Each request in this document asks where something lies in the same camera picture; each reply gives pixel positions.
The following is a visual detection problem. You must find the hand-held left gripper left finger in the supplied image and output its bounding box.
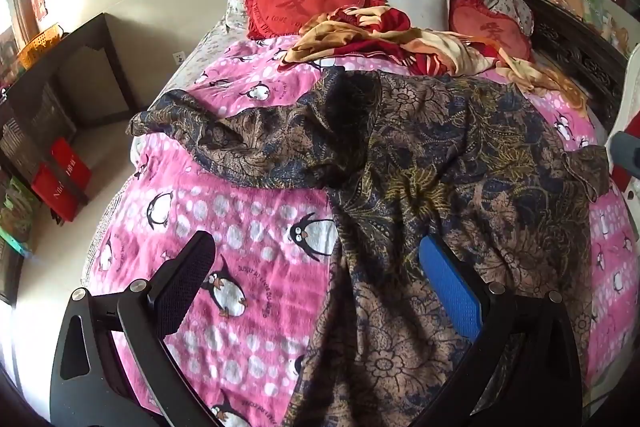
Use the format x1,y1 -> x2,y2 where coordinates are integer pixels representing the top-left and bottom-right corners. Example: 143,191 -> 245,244
49,230 -> 217,427

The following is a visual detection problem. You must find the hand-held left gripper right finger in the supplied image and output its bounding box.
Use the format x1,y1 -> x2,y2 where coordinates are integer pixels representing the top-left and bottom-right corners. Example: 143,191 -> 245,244
415,234 -> 585,427

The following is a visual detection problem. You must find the brown floral patterned garment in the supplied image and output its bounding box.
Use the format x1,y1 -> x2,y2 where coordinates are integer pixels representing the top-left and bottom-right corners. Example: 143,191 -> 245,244
129,68 -> 612,427

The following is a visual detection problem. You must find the pink penguin print blanket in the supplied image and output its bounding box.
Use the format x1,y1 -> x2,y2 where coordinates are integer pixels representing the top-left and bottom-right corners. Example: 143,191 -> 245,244
82,38 -> 640,427

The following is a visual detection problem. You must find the dark carved wooden headboard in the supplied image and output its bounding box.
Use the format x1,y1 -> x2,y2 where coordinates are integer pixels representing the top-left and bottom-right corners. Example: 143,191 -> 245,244
515,0 -> 631,132

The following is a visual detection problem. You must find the pile of colourful packets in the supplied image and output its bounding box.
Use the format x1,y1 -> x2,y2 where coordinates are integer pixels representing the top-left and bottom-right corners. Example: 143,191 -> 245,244
550,0 -> 632,54

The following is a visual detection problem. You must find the red box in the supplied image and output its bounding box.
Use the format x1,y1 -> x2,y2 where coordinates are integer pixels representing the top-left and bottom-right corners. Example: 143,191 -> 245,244
50,138 -> 93,194
31,162 -> 80,223

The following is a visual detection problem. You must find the green printed box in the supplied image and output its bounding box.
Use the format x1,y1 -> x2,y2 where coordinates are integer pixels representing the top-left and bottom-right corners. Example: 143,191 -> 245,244
0,177 -> 42,258

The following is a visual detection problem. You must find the floral bed sheet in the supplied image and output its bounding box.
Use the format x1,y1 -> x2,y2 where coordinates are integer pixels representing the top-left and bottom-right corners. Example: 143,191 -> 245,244
162,0 -> 291,94

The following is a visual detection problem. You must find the white pillow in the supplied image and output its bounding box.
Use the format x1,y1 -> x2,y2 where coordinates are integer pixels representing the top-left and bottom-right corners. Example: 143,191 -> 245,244
372,0 -> 451,32

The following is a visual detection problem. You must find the red and yellow cloth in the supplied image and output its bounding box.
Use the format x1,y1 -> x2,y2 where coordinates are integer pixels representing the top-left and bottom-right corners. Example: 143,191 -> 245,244
280,5 -> 591,118

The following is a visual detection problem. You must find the dark wooden table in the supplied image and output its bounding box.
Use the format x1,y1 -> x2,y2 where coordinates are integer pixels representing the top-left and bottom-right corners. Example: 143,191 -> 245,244
0,13 -> 138,223

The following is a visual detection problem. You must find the orange plastic basket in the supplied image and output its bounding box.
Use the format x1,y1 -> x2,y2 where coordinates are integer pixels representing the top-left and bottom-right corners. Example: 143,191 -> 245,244
17,24 -> 63,70

